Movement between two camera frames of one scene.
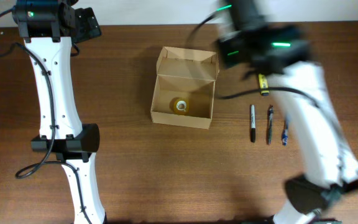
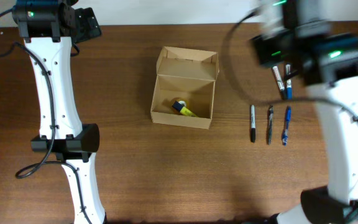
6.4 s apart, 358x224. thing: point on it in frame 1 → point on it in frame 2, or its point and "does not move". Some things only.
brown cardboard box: (188, 73) does not move
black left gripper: (89, 24) does not move
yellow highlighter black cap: (263, 84) → (179, 107)
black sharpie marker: (253, 124) does not move
